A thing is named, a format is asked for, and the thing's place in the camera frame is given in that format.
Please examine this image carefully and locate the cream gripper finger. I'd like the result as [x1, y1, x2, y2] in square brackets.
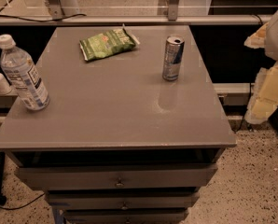
[245, 62, 278, 124]
[244, 22, 269, 49]

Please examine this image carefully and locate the black floor cable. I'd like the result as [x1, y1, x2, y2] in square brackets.
[0, 152, 46, 211]

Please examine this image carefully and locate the bottom grey drawer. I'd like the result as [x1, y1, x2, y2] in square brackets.
[64, 208, 188, 224]

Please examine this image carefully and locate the clear plastic water bottle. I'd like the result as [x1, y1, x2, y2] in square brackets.
[0, 35, 49, 111]

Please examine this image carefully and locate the top grey drawer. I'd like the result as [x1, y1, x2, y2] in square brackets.
[16, 164, 217, 190]

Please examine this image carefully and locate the grey drawer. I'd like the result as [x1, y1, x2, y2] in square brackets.
[64, 208, 188, 224]
[47, 191, 199, 210]
[16, 164, 217, 190]

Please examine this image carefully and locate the black cable on ledge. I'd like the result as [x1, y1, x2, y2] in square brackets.
[0, 9, 88, 23]

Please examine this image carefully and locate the grey metal post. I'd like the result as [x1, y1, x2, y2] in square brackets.
[168, 0, 179, 21]

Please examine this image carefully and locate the grey drawer cabinet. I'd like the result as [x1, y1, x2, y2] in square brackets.
[0, 25, 238, 224]

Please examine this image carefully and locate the silver blue redbull can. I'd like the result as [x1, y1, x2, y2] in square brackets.
[162, 34, 185, 81]

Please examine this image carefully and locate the middle grey drawer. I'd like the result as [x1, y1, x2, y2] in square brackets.
[47, 191, 199, 210]

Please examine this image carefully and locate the green jalapeno chip bag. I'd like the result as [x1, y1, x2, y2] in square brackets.
[79, 28, 140, 62]

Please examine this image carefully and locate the black hanging cable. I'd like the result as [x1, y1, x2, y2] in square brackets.
[231, 83, 254, 133]

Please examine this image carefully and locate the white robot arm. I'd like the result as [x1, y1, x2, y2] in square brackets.
[244, 10, 278, 124]

